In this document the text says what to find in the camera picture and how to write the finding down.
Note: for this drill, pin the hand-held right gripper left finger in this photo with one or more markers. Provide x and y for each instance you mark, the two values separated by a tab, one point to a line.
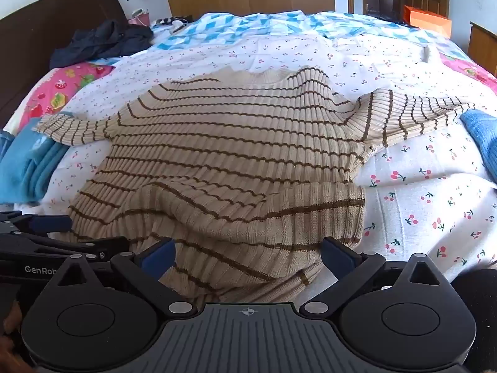
157	259

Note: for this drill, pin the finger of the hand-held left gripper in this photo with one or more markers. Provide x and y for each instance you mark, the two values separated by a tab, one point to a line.
50	224
112	246

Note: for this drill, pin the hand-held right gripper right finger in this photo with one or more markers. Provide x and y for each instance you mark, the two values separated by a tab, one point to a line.
336	255

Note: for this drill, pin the beige brown-striped knit sweater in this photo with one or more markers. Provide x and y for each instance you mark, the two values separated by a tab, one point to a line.
233	155

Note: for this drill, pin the blue fleece cloth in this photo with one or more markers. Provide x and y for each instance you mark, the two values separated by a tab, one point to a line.
27	163

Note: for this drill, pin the white cherry-print bed sheet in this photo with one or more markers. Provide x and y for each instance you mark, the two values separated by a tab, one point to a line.
419	209

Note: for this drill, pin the pink fruit-print bed sheet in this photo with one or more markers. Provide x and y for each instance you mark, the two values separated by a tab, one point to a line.
58	85

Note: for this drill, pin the person's black clothing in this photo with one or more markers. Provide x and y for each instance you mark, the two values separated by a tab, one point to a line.
481	291

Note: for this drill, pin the dark jacket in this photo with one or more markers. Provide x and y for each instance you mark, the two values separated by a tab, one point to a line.
101	42

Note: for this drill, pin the blue knit cloth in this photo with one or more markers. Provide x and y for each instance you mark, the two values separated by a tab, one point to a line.
485	132

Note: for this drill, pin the dark brown headboard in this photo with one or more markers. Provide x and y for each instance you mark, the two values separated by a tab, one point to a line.
39	27

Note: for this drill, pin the pink bucket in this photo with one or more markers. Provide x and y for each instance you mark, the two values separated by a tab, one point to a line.
140	19

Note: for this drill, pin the black and white item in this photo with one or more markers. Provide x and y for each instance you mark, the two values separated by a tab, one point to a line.
171	22

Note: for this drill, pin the blue white checked quilt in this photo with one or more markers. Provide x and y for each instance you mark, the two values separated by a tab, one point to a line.
233	27

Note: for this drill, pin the orange box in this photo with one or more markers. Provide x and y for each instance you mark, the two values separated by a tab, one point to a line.
427	19

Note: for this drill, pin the wooden desk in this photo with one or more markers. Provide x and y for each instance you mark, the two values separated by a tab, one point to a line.
483	46

